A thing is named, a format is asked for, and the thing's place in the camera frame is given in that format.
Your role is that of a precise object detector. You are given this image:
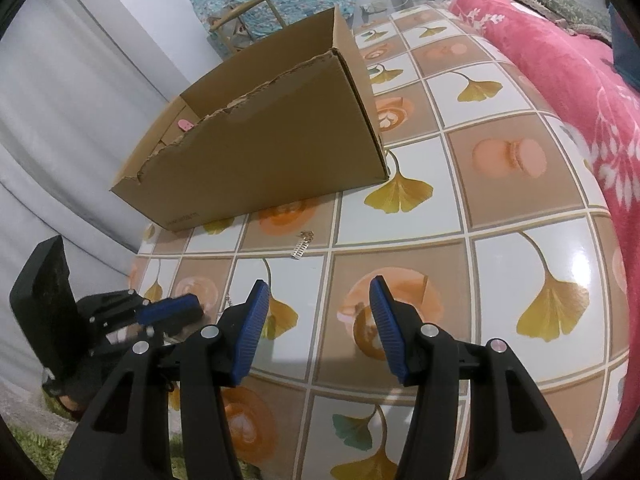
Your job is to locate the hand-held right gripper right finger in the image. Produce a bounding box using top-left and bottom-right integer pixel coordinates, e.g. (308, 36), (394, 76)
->
(369, 275), (584, 480)

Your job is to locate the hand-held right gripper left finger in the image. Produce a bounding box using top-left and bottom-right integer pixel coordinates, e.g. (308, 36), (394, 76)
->
(54, 279), (272, 480)

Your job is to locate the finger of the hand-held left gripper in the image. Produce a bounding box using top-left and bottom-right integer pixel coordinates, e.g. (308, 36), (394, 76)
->
(91, 311), (207, 357)
(74, 289), (201, 329)

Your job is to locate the brown cardboard box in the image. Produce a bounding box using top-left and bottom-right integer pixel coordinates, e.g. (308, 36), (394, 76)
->
(110, 5), (391, 232)

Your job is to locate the green shaggy rug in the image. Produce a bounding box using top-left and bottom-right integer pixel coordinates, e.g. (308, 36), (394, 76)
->
(5, 390), (81, 480)

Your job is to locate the white curtain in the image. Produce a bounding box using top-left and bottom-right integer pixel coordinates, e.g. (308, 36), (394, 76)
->
(0, 0), (221, 391)

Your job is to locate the wooden chair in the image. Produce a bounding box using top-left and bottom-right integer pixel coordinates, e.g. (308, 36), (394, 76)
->
(207, 0), (288, 56)

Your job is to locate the pink floral blanket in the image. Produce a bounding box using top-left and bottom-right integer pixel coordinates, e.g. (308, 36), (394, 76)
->
(447, 0), (640, 441)

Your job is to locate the grey blanket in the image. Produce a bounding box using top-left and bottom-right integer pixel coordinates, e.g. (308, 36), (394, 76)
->
(487, 0), (613, 38)

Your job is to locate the blue pillow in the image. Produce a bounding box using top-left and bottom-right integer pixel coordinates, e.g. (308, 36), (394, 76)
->
(607, 2), (640, 86)

